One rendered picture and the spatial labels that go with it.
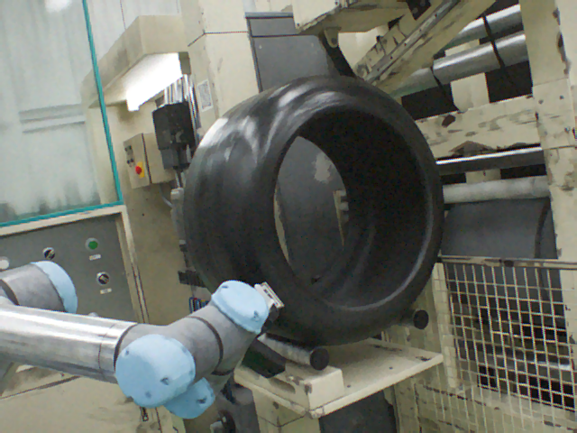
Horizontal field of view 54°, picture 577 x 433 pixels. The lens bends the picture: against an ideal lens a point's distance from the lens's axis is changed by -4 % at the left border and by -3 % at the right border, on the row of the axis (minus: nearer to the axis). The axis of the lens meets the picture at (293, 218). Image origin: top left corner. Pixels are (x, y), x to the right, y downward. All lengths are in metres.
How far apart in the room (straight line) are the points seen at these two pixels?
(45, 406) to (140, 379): 1.05
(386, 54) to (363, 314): 0.69
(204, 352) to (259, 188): 0.47
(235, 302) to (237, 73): 0.90
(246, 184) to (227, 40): 0.57
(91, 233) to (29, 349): 0.94
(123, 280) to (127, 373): 1.08
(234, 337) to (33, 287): 0.38
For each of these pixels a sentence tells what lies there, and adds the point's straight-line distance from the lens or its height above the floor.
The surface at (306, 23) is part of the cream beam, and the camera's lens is 1.59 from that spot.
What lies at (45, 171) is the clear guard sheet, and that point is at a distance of 1.67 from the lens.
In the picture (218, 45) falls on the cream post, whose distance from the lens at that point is 1.54.
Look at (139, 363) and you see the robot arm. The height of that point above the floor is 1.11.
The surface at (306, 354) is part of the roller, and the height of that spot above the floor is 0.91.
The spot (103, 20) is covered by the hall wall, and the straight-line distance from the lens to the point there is 10.95.
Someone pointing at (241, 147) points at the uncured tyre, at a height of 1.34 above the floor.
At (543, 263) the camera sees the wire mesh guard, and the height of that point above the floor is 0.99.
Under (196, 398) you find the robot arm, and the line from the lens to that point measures 0.79.
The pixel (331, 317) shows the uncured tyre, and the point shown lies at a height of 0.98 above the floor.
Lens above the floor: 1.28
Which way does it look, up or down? 5 degrees down
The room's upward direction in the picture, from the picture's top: 10 degrees counter-clockwise
